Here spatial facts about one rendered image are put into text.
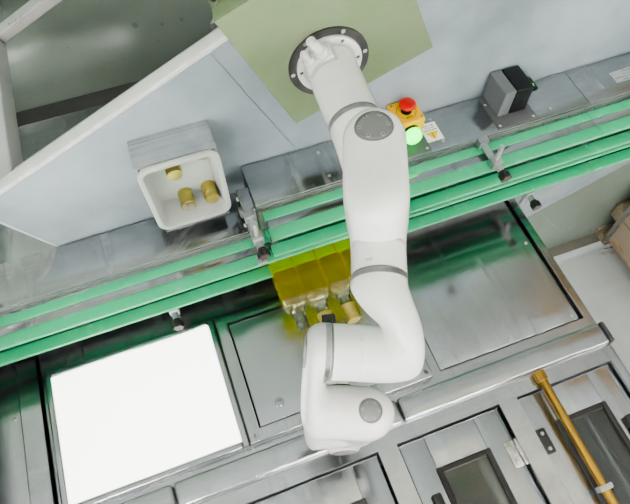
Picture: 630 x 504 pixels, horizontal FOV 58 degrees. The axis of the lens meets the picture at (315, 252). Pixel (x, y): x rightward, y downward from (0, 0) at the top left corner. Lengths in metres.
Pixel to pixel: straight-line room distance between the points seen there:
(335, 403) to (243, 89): 0.67
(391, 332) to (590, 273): 4.65
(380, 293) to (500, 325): 0.81
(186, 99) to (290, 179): 0.32
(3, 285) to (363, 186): 0.97
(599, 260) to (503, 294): 3.91
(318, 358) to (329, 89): 0.47
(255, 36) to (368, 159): 0.34
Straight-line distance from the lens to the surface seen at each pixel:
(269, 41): 1.05
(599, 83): 1.72
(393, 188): 0.79
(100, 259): 1.44
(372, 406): 0.90
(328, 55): 1.05
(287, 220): 1.31
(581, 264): 5.42
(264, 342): 1.46
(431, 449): 1.45
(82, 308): 1.42
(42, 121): 2.09
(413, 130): 1.39
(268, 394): 1.42
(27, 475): 1.57
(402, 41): 1.15
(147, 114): 1.21
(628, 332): 5.29
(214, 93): 1.21
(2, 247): 1.84
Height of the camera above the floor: 1.61
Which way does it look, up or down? 28 degrees down
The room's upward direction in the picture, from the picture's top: 157 degrees clockwise
